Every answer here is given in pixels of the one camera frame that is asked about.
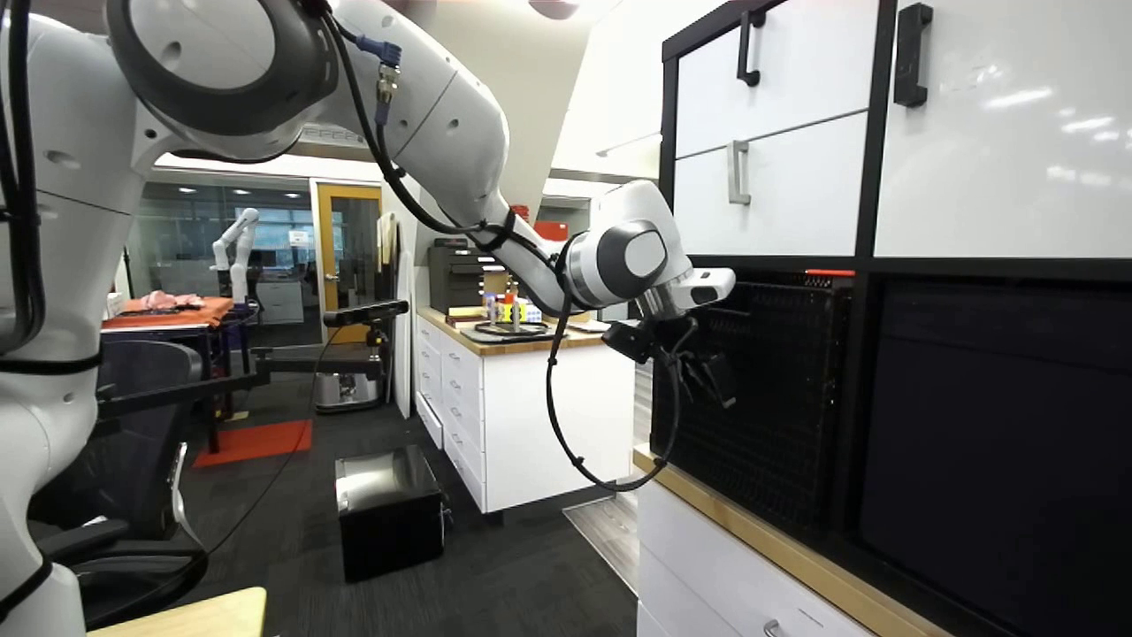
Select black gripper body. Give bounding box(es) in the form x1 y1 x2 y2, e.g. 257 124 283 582
600 308 700 367

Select black woven fabric drawer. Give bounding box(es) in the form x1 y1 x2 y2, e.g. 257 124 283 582
652 277 858 542

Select white island cabinet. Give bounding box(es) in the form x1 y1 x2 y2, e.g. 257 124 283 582
410 308 640 516

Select colourful small items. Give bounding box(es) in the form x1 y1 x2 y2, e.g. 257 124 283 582
482 290 525 333

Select round grey tray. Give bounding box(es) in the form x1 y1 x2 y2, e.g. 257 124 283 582
457 319 551 346

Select white counter cabinet wooden top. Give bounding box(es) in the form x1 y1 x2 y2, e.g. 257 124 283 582
632 447 952 637

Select black countertop appliance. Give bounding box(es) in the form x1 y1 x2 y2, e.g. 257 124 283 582
424 235 488 312

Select black cabinet shelf unit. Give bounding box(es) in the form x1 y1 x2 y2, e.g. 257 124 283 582
652 0 1132 637

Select plain black fabric bin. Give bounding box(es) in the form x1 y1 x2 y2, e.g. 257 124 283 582
854 281 1132 637

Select black box on floor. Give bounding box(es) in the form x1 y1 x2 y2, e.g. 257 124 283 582
332 441 452 583

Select white cabinet door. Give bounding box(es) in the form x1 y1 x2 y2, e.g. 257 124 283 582
874 0 1132 261

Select red floor mat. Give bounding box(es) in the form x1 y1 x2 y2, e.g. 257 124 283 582
191 419 317 474

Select table with orange cloth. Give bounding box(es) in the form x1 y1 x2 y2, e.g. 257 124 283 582
99 290 242 453

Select black office chair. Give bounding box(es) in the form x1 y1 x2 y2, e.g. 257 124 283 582
29 333 213 631

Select light wooden table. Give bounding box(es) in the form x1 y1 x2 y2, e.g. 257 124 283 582
86 583 272 637

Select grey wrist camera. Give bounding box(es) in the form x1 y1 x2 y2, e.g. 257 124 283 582
687 265 740 312

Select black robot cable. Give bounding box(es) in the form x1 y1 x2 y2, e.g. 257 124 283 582
314 10 694 495

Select silver drawer handle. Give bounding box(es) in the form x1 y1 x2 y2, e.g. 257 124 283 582
725 138 754 210

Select white drawer with silver handle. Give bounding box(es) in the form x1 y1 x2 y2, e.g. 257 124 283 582
670 111 871 260

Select black drawer handle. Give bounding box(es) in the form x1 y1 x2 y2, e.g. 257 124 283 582
734 6 772 89

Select white drawer with black handle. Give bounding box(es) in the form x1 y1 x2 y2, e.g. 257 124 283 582
670 0 880 161

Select wooden door frame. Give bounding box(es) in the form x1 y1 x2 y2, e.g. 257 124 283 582
310 182 385 316

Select black door handle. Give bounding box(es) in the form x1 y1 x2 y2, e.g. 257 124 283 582
891 0 938 111

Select black base cable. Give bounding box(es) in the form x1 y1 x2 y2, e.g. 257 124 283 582
0 0 48 362

